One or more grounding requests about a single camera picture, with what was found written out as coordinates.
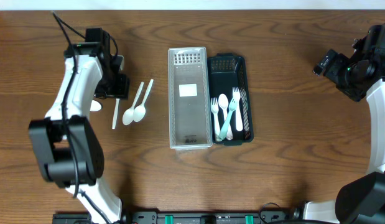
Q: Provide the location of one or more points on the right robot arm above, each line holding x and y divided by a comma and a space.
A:
361, 76

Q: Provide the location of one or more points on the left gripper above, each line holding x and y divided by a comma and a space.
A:
116, 90

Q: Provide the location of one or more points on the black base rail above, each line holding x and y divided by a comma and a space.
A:
266, 216

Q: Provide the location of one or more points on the clear plastic basket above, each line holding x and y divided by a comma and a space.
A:
189, 117

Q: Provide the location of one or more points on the white label in basket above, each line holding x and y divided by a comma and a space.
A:
186, 90

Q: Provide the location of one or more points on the black plastic basket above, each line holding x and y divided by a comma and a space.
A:
227, 71

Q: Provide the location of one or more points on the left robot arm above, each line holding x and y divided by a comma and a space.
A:
67, 150

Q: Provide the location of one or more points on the white spoon bowl up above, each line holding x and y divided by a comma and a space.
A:
115, 114

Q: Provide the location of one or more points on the pale green plastic fork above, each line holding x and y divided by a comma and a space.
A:
224, 129

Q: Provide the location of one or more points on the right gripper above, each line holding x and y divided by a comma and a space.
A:
332, 72

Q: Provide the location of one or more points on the white spoon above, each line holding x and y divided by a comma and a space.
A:
140, 111
223, 103
95, 106
129, 113

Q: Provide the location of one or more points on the white fork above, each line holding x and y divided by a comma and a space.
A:
215, 110
237, 97

